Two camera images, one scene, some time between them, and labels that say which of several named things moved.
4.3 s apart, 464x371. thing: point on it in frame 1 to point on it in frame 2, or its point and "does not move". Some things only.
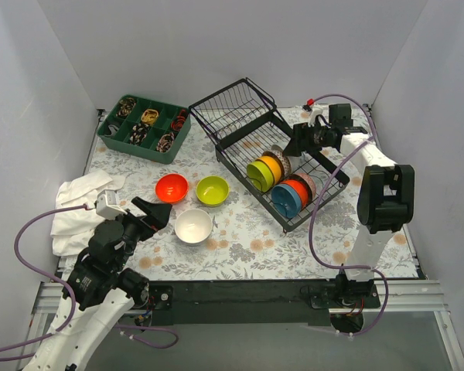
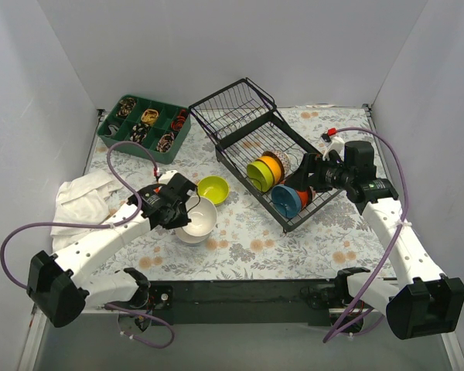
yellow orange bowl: x=274 y=167 does not move
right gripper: x=301 y=136 to x=313 y=172
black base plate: x=251 y=301 does not move
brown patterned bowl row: x=308 y=183 does not move
